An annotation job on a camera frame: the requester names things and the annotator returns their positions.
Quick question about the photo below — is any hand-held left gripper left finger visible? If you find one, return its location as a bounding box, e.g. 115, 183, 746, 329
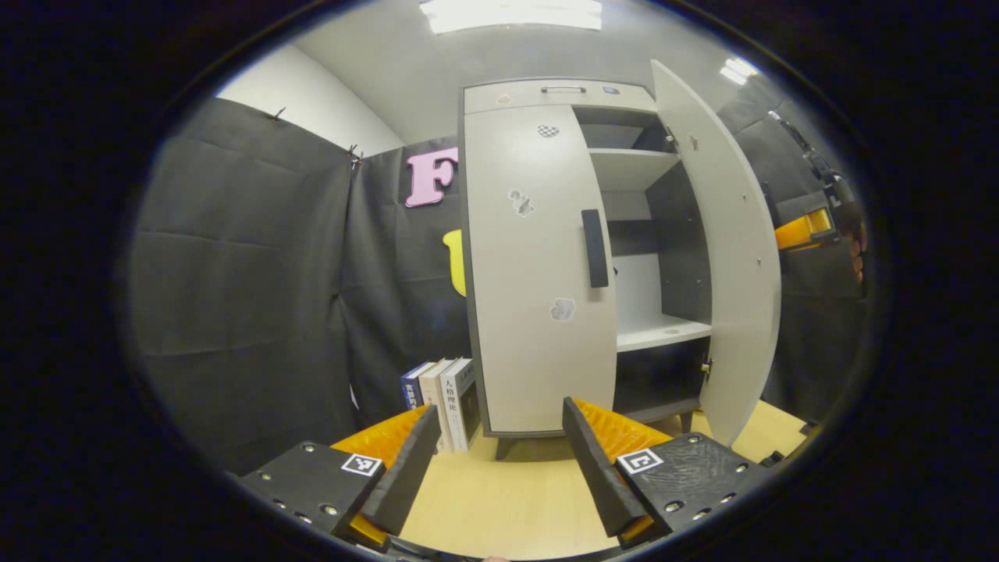
236, 404, 442, 550

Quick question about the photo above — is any large ceiling light panel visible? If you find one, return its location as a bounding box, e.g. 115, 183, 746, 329
419, 0, 604, 34

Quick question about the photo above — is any blue book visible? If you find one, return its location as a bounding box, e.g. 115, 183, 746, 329
400, 361, 434, 412

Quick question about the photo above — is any white book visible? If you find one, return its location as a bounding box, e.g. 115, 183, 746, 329
439, 357, 482, 454

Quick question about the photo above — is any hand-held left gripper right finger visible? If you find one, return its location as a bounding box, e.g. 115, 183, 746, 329
562, 396, 777, 550

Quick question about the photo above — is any grey double-door shoe cabinet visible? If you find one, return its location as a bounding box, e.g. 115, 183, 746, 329
458, 76, 715, 461

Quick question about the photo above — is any grey shoe cabinet door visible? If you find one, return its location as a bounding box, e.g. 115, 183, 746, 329
462, 104, 619, 436
650, 59, 783, 447

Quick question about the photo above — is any black door handle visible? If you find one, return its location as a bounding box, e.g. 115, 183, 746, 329
581, 208, 610, 289

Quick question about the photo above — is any small ceiling light panel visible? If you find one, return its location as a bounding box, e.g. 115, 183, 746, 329
719, 57, 759, 86

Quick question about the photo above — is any black backdrop cloth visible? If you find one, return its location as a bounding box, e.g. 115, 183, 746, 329
125, 74, 875, 473

